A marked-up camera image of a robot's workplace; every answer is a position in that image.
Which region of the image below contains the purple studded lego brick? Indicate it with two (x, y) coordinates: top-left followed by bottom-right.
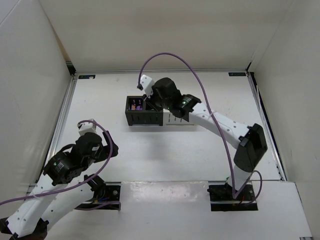
(135, 105), (143, 111)

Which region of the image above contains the black double bin container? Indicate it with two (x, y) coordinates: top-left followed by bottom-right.
(125, 96), (163, 126)

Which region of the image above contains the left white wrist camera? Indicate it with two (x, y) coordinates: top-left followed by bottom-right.
(77, 122), (97, 136)

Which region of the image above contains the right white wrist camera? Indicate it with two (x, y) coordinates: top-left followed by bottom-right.
(137, 74), (155, 99)

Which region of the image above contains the blue label right corner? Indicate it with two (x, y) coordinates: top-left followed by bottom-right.
(228, 72), (247, 77)

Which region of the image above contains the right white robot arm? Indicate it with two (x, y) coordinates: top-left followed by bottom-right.
(138, 75), (268, 198)

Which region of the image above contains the blue label left corner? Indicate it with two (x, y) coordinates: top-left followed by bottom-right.
(78, 74), (96, 80)

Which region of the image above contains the blue label corner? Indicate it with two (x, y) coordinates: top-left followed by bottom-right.
(228, 72), (247, 77)
(78, 74), (96, 80)

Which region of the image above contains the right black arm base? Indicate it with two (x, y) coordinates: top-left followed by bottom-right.
(207, 183), (258, 212)

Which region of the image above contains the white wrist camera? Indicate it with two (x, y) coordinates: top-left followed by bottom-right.
(77, 122), (97, 136)
(137, 74), (155, 99)

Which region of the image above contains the white double bin container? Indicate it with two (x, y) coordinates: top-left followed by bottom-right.
(162, 109), (195, 126)

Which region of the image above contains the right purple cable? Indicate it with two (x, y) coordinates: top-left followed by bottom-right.
(137, 52), (263, 201)

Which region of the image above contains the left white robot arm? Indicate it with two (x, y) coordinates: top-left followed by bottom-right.
(0, 131), (121, 240)

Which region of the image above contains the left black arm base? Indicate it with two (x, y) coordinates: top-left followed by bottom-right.
(75, 182), (121, 211)

